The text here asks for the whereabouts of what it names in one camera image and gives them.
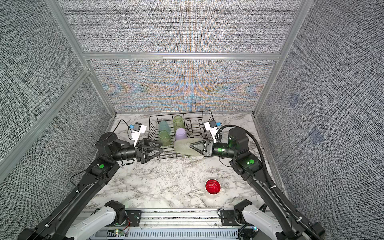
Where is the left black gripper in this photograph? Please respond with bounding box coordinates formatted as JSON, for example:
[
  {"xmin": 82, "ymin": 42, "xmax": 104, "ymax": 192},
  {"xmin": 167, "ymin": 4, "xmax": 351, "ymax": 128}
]
[{"xmin": 112, "ymin": 138, "xmax": 163, "ymax": 165}]

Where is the pale green translucent cup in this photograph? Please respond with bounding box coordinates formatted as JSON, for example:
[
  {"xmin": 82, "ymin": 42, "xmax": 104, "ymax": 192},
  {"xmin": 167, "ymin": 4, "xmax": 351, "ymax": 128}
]
[{"xmin": 174, "ymin": 138, "xmax": 202, "ymax": 157}]

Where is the lilac plastic cup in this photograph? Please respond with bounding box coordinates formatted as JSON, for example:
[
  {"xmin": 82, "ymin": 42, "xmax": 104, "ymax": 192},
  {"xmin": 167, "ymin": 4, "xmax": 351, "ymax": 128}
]
[{"xmin": 175, "ymin": 128, "xmax": 188, "ymax": 141}]

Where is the black wire dish rack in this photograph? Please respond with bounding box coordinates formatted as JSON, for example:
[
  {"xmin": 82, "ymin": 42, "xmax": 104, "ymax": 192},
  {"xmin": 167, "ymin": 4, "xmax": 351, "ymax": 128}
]
[{"xmin": 148, "ymin": 110, "xmax": 215, "ymax": 161}]

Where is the teal translucent cup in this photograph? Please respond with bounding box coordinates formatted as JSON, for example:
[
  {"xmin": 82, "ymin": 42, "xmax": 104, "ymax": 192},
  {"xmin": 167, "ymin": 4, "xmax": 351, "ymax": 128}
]
[{"xmin": 159, "ymin": 121, "xmax": 171, "ymax": 135}]

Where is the tall green glass cup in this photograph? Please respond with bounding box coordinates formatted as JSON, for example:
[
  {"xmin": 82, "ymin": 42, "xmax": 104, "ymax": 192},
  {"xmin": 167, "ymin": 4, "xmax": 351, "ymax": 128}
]
[{"xmin": 173, "ymin": 115, "xmax": 185, "ymax": 133}]

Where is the red and white cup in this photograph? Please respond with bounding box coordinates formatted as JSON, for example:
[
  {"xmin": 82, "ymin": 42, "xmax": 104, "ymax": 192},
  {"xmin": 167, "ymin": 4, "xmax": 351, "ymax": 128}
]
[{"xmin": 205, "ymin": 179, "xmax": 222, "ymax": 198}]

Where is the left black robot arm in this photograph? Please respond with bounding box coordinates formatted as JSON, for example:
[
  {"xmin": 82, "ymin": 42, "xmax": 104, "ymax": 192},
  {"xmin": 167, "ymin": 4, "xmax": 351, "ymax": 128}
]
[{"xmin": 18, "ymin": 132, "xmax": 163, "ymax": 240}]

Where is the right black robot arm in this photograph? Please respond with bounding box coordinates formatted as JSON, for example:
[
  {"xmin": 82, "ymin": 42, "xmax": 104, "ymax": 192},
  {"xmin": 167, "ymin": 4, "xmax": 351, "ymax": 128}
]
[{"xmin": 189, "ymin": 125, "xmax": 325, "ymax": 240}]

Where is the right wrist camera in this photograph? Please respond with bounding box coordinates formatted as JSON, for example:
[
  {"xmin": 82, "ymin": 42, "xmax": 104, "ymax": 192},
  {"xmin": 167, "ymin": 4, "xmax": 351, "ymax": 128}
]
[{"xmin": 204, "ymin": 120, "xmax": 222, "ymax": 143}]

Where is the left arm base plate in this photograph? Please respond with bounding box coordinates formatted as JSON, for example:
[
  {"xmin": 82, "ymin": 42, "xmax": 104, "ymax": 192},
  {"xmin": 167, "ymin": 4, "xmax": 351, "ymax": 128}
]
[{"xmin": 112, "ymin": 210, "xmax": 143, "ymax": 227}]

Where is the aluminium front rail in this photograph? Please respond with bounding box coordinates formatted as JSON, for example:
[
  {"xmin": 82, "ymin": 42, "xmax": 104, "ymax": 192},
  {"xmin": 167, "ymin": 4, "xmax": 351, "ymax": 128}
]
[{"xmin": 59, "ymin": 207, "xmax": 310, "ymax": 240}]

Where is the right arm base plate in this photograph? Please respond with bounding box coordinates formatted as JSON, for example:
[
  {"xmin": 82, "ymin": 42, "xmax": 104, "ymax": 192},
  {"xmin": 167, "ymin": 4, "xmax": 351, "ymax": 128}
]
[{"xmin": 217, "ymin": 209, "xmax": 242, "ymax": 227}]

